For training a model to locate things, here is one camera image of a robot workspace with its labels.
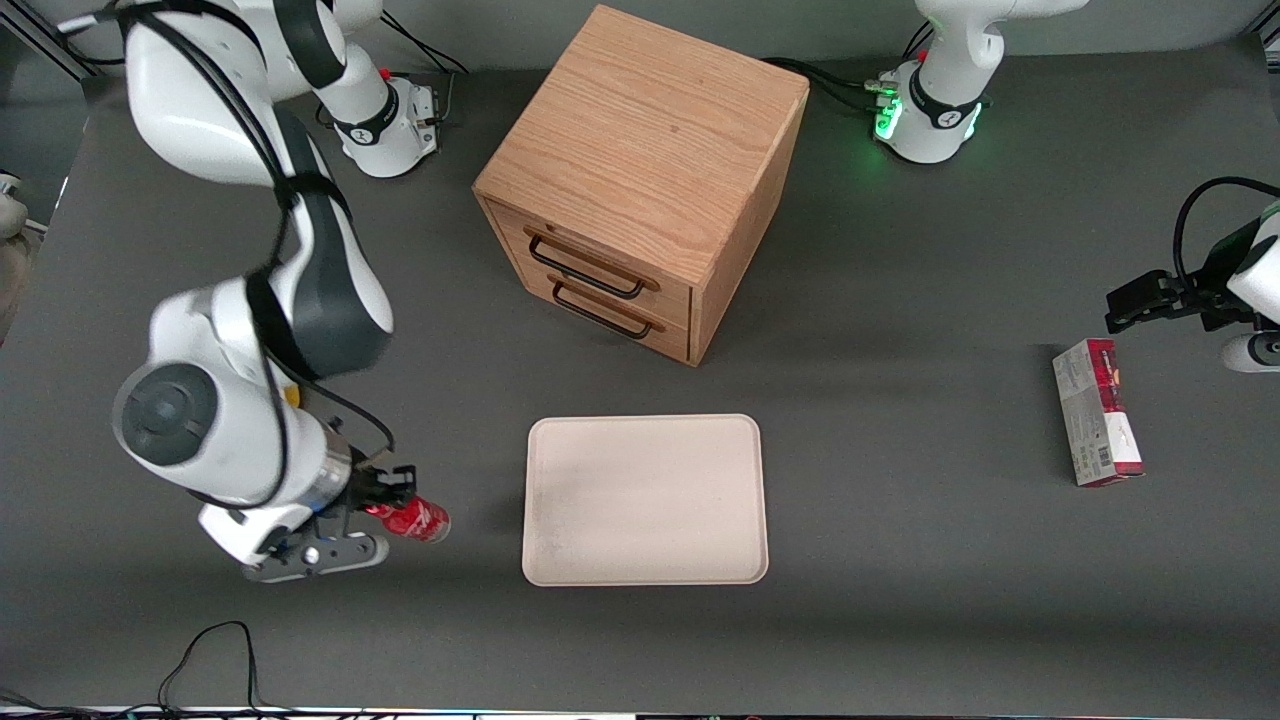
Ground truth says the black looped floor cable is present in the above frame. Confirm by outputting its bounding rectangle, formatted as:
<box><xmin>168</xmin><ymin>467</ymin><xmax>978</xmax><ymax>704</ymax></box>
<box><xmin>158</xmin><ymin>620</ymin><xmax>265</xmax><ymax>713</ymax></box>

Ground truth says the black aluminium frame bar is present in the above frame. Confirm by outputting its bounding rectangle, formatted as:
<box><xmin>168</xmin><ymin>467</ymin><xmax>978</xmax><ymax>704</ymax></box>
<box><xmin>0</xmin><ymin>15</ymin><xmax>101</xmax><ymax>83</ymax></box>

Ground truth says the black left arm base cable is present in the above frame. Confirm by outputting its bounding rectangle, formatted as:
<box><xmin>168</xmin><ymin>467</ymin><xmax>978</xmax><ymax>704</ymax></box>
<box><xmin>763</xmin><ymin>56</ymin><xmax>898</xmax><ymax>114</ymax></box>

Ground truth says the black right arm base cable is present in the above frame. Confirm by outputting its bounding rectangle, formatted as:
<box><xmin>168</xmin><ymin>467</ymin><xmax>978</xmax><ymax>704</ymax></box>
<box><xmin>378</xmin><ymin>10</ymin><xmax>470</xmax><ymax>131</ymax></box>

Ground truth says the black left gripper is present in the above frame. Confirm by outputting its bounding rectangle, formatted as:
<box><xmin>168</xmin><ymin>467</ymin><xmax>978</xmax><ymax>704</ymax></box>
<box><xmin>1105</xmin><ymin>222</ymin><xmax>1264</xmax><ymax>335</ymax></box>

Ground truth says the black arm base cable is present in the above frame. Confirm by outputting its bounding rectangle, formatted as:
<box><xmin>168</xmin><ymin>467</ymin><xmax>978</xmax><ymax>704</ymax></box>
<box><xmin>763</xmin><ymin>56</ymin><xmax>898</xmax><ymax>114</ymax></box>
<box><xmin>378</xmin><ymin>10</ymin><xmax>470</xmax><ymax>131</ymax></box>

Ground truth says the red plaid cardboard box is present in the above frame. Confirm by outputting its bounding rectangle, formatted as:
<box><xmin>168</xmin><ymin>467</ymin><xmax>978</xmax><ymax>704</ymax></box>
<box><xmin>1052</xmin><ymin>338</ymin><xmax>1146</xmax><ymax>488</ymax></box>

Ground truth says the wooden two-drawer cabinet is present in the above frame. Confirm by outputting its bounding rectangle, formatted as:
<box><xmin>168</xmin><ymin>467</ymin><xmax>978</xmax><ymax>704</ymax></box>
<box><xmin>472</xmin><ymin>4</ymin><xmax>810</xmax><ymax>368</ymax></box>

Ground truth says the beige rectangular tray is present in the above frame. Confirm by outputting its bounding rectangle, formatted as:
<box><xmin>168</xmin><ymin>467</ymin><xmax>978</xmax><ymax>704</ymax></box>
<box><xmin>521</xmin><ymin>414</ymin><xmax>770</xmax><ymax>587</ymax></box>

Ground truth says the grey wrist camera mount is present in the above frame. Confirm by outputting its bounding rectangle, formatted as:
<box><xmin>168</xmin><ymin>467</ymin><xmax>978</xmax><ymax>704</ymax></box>
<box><xmin>243</xmin><ymin>533</ymin><xmax>390</xmax><ymax>584</ymax></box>

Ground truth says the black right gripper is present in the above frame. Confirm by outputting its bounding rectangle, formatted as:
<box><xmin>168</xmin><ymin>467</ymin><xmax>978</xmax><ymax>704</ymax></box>
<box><xmin>335</xmin><ymin>455</ymin><xmax>418</xmax><ymax>521</ymax></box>

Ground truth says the black metal drawer handle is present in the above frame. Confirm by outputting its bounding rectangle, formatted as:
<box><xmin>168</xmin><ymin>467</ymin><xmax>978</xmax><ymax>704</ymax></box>
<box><xmin>526</xmin><ymin>227</ymin><xmax>662</xmax><ymax>300</ymax></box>
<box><xmin>547</xmin><ymin>274</ymin><xmax>667</xmax><ymax>340</ymax></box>

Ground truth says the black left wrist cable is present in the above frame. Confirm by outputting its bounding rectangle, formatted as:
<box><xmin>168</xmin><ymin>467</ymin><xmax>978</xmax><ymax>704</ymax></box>
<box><xmin>1173</xmin><ymin>177</ymin><xmax>1280</xmax><ymax>293</ymax></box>

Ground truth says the red coke bottle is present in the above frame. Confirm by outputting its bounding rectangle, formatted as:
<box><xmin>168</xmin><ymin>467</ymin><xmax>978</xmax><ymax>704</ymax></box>
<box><xmin>365</xmin><ymin>497</ymin><xmax>453</xmax><ymax>544</ymax></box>

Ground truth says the wooden drawer front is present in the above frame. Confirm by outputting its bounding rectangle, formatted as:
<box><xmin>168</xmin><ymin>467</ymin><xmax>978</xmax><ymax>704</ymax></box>
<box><xmin>482</xmin><ymin>197</ymin><xmax>694</xmax><ymax>323</ymax></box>
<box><xmin>518</xmin><ymin>270</ymin><xmax>693</xmax><ymax>364</ymax></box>

